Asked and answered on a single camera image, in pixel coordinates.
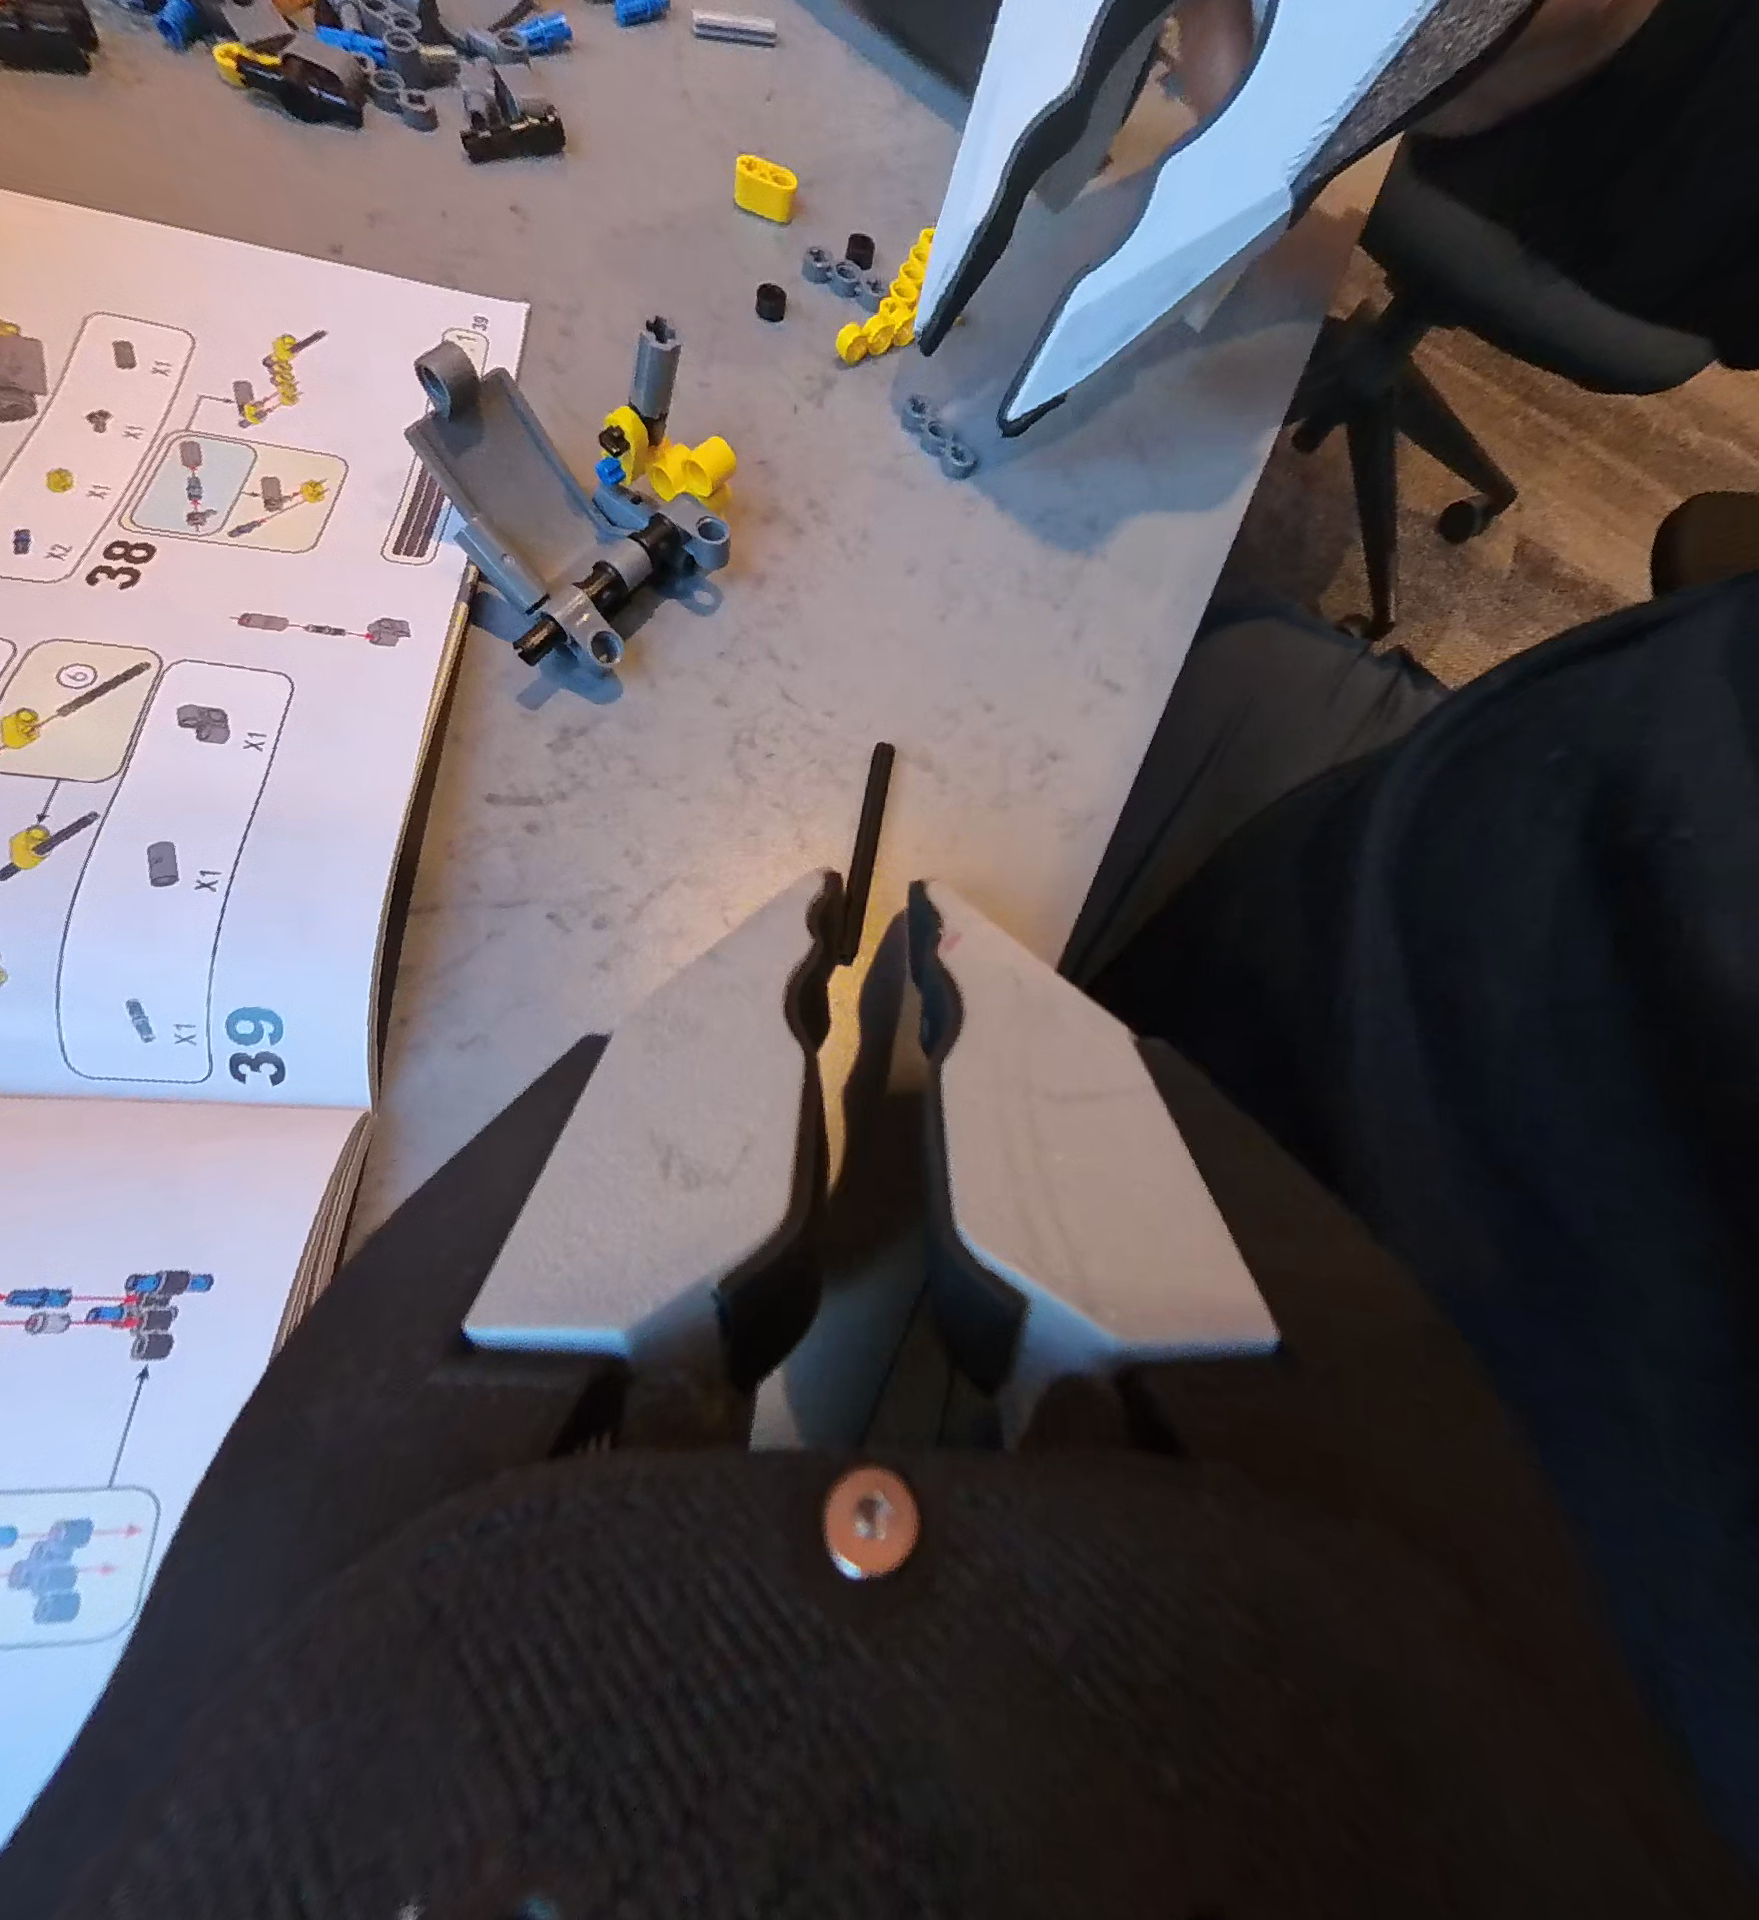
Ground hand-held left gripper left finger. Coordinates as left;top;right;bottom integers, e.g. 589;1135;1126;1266
462;868;851;1403

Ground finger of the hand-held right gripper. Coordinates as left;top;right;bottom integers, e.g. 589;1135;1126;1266
913;0;1165;360
996;0;1439;440

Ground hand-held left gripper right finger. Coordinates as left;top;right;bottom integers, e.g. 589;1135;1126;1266
845;878;1283;1409

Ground black axle rod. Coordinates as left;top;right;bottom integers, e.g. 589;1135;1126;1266
838;742;898;965

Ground person's right forearm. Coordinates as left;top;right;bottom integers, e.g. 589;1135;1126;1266
1395;0;1759;377

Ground building instruction booklet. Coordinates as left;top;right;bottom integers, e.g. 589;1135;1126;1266
0;171;533;1660

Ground person's black trousers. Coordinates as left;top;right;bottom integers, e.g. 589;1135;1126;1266
1064;597;1454;995

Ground dark shoe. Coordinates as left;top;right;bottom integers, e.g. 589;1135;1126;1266
1648;491;1759;601

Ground grey yellow brick subassembly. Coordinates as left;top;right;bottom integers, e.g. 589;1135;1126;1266
403;315;742;677

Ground pile of building bricks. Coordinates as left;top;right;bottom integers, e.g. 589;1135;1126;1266
0;0;671;167

